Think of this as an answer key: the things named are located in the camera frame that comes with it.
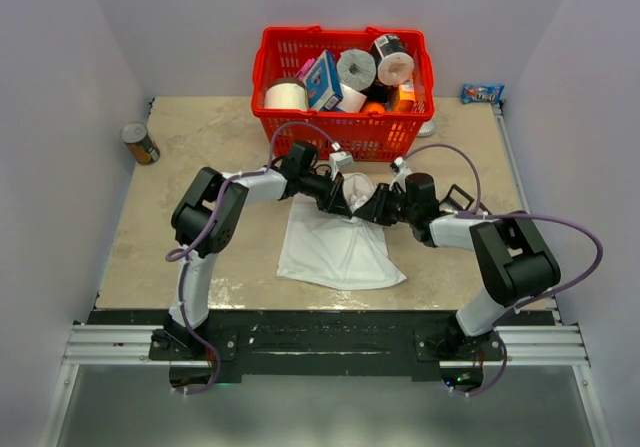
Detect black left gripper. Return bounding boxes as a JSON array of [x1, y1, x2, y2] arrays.
[[300, 170, 353, 220]]

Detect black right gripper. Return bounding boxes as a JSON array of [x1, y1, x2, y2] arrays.
[[356, 182, 418, 226]]

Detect white shirt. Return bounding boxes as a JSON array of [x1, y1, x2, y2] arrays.
[[276, 194, 406, 291]]

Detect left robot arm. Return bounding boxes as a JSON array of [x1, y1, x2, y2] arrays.
[[163, 141, 353, 366]]

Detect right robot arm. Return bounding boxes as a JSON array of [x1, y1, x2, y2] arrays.
[[353, 173, 561, 360]]

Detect black display case left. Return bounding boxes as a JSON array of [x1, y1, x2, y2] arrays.
[[440, 184, 475, 211]]

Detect red shopping basket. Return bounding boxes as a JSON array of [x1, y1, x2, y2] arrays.
[[251, 26, 435, 162]]

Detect silver round object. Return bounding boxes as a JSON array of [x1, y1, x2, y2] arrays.
[[417, 119, 437, 138]]

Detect orange fruit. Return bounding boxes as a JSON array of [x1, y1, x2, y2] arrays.
[[360, 102, 386, 115]]

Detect white paper roll left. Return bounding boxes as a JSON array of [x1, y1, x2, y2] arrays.
[[264, 77, 308, 111]]

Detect blue box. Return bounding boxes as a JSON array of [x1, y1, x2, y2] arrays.
[[302, 50, 343, 112]]

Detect orange box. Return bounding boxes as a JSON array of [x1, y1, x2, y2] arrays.
[[389, 77, 416, 112]]

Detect pink packet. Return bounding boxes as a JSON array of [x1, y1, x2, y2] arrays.
[[295, 58, 316, 80]]

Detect grey toilet roll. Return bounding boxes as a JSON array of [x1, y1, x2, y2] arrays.
[[336, 49, 377, 91]]

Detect pink toilet roll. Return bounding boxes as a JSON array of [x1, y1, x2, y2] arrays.
[[377, 52, 415, 86]]

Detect blue candy packet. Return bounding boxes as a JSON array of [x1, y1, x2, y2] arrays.
[[460, 84, 505, 105]]

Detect black cylinder container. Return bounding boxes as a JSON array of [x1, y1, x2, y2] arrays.
[[369, 33, 408, 61]]

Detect tin can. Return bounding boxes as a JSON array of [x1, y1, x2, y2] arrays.
[[120, 123, 160, 165]]

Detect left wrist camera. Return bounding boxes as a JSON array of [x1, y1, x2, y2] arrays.
[[328, 151, 354, 177]]

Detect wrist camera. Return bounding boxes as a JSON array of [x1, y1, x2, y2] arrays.
[[390, 157, 412, 190], [328, 151, 354, 177]]

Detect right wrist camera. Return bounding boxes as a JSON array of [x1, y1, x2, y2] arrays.
[[390, 157, 412, 190]]

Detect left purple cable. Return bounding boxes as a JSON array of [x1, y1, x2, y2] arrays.
[[165, 121, 341, 396]]

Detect purple cable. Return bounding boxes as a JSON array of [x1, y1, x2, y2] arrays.
[[165, 121, 341, 396], [392, 143, 604, 398]]

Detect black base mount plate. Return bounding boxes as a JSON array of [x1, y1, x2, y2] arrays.
[[71, 310, 554, 388]]

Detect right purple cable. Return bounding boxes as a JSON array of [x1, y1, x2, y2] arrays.
[[392, 143, 604, 398]]

